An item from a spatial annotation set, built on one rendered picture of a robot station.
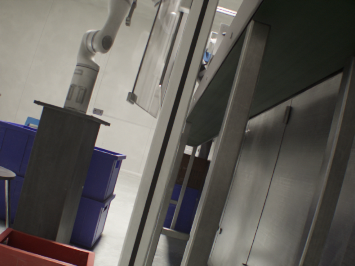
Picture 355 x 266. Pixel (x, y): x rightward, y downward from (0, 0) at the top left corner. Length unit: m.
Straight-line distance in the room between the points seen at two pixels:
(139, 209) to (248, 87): 0.26
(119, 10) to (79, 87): 0.34
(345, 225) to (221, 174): 0.27
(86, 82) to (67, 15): 5.83
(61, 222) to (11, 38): 6.22
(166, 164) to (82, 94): 0.93
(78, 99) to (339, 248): 1.10
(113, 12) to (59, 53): 5.58
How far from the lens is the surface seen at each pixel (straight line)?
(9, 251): 1.16
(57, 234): 1.47
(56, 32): 7.25
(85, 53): 1.55
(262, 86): 0.77
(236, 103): 0.44
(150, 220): 0.60
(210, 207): 0.44
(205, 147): 3.32
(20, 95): 7.20
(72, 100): 1.49
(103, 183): 1.71
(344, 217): 0.66
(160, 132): 0.59
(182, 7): 0.70
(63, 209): 1.45
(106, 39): 1.52
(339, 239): 0.65
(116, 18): 1.56
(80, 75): 1.50
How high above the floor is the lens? 0.50
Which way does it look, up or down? 3 degrees up
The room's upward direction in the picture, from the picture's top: 16 degrees clockwise
